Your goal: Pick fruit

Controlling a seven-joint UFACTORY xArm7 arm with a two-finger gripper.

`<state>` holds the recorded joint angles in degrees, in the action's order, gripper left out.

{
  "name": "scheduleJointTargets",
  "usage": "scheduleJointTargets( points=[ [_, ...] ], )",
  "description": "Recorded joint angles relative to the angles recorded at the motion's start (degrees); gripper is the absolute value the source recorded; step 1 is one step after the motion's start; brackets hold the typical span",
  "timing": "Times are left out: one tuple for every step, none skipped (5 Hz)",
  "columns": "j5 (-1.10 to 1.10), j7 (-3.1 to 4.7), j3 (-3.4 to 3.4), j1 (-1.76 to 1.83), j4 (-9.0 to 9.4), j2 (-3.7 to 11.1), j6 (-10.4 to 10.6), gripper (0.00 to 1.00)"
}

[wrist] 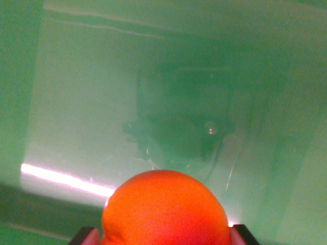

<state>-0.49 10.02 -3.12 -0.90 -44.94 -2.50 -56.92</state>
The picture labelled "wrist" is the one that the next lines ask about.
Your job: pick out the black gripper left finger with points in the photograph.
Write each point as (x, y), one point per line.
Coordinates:
(85, 237)

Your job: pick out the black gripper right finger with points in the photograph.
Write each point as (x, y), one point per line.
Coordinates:
(244, 236)

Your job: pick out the yellow orange apricot fruit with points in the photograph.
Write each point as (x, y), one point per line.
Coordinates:
(166, 209)

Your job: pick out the green plastic bin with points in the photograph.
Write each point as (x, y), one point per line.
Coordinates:
(163, 76)

